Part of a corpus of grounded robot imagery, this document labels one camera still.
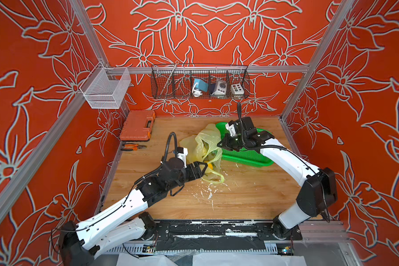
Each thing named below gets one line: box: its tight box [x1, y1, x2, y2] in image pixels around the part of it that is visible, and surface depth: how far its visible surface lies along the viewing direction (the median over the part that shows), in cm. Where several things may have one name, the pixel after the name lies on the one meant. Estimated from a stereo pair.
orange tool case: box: [119, 110, 156, 142], surface depth 110 cm
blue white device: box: [191, 78, 209, 98], surface depth 87 cm
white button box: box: [230, 83, 245, 95], surface depth 97 cm
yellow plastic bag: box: [178, 123, 225, 184], surface depth 83 cm
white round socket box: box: [211, 78, 228, 96], surface depth 93 cm
